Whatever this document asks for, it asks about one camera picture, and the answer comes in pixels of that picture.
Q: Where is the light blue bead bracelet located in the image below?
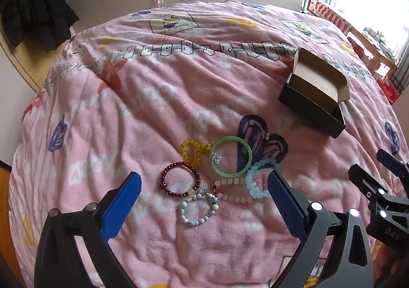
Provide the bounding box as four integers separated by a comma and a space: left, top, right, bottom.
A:
245, 158, 281, 199

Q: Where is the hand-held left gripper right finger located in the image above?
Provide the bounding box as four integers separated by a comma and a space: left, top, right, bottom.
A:
267, 170, 375, 288

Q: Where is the green jade bangle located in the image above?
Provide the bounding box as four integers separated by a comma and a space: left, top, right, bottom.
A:
209, 136, 252, 178

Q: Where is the wooden side table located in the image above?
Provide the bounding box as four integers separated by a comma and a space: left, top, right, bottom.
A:
348, 24, 400, 79

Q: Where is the black cardboard box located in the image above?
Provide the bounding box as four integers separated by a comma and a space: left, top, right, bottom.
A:
278, 48, 351, 139

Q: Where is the black coat with fur hood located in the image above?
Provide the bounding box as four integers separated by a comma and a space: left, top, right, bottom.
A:
2, 0, 39, 49

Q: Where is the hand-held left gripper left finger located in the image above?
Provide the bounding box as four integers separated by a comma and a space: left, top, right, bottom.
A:
35, 172, 143, 288

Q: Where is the pink printed blanket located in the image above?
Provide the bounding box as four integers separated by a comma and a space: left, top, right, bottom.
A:
9, 0, 409, 288

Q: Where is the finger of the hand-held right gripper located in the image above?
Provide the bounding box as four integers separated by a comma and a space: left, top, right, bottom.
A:
348, 163, 388, 207
376, 148, 409, 181

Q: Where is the white blue charm bracelet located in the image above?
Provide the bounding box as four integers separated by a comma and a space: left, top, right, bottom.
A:
178, 188, 221, 228

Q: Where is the white bead bracelet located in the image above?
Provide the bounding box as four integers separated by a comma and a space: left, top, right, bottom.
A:
211, 178, 256, 204

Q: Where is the yellow bead bracelet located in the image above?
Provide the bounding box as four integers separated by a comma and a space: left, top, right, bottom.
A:
181, 138, 213, 169

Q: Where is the red white striped box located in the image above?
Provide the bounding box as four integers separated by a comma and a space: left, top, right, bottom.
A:
308, 0, 355, 33

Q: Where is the black puffer coat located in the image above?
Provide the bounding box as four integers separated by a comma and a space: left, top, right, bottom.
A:
24, 0, 80, 53

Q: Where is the dark red bead bracelet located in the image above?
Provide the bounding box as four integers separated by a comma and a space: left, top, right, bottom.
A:
159, 162, 201, 198

